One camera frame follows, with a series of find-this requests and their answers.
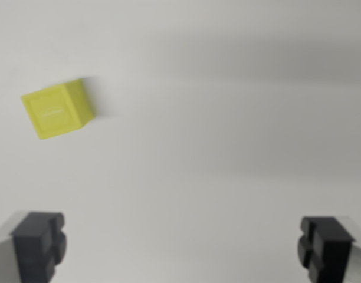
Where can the yellow translucent cube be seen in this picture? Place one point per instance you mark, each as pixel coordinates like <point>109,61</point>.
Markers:
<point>57,108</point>

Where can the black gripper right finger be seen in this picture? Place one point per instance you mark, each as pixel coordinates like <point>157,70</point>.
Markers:
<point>328,250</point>

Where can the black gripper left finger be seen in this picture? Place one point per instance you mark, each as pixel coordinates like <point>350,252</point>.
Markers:
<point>33,247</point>

